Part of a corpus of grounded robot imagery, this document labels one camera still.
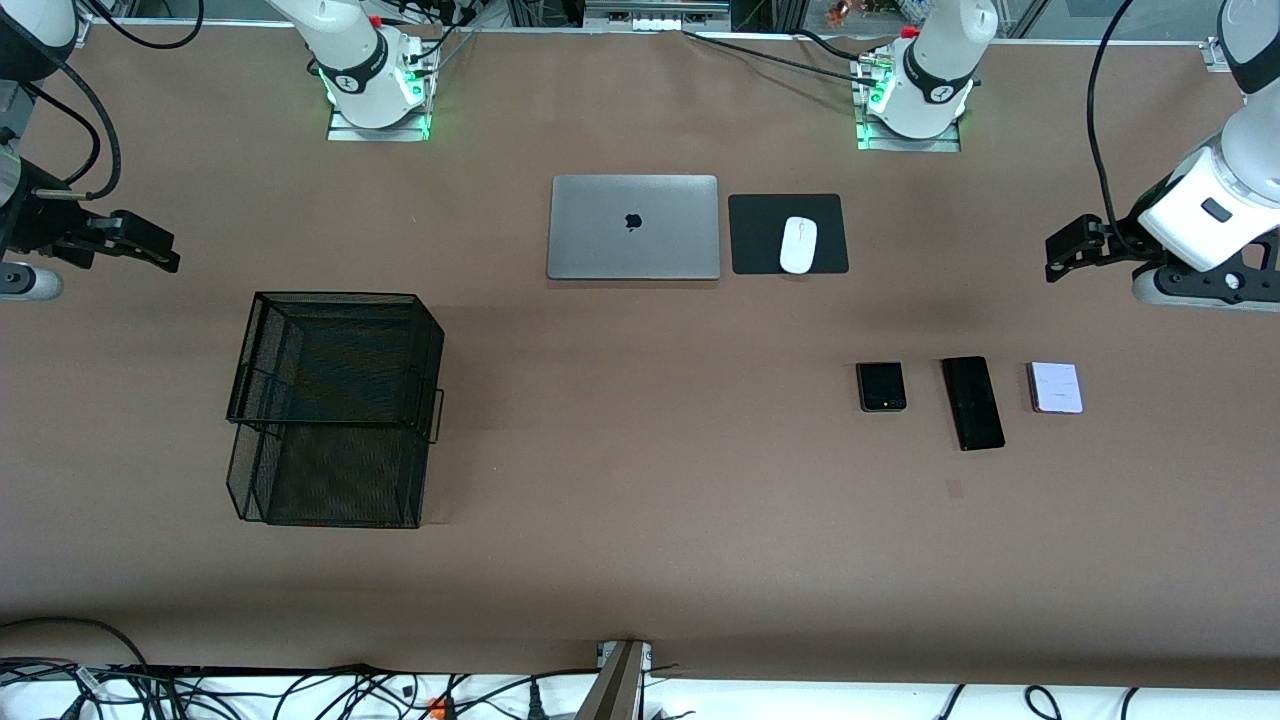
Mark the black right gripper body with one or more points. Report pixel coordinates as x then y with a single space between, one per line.
40 226

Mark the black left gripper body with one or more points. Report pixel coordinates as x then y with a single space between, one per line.
1124 243

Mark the white flip phone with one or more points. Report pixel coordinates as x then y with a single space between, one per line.
1056 388

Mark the long black phone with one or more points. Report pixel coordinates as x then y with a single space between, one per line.
973 403

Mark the small black flip phone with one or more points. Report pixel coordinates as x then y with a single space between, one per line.
881 387

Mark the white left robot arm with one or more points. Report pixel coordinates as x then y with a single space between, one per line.
1200 200

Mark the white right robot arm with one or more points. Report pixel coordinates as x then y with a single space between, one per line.
350 50

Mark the white computer mouse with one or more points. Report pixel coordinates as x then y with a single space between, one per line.
798 245

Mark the black mouse pad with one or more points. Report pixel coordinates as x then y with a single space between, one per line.
760 235

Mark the black power strip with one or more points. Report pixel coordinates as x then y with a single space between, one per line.
250 671

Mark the silver closed laptop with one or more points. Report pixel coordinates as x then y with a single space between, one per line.
633 225

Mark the white power strip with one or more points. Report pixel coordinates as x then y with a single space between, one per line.
655 22

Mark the aluminium corner bracket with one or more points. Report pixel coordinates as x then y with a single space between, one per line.
1222 55

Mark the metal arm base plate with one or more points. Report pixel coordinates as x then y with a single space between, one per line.
345 132
870 140

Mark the aluminium camera post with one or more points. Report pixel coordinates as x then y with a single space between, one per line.
615 690

